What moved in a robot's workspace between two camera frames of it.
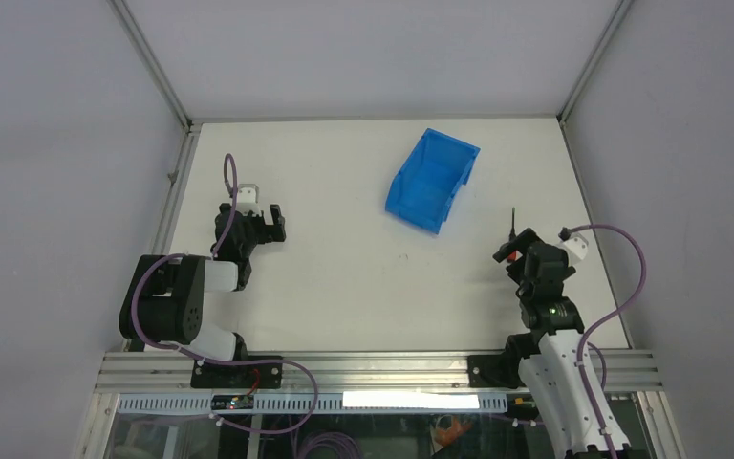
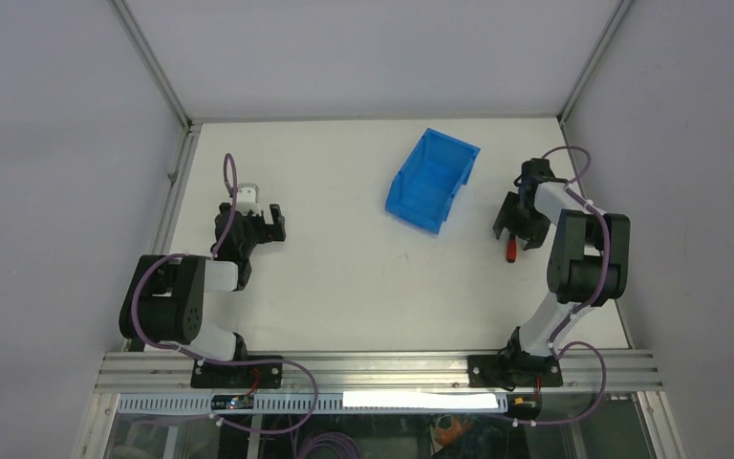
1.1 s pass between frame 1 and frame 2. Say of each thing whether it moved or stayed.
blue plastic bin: stayed
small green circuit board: stayed
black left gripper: stayed
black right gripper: moved
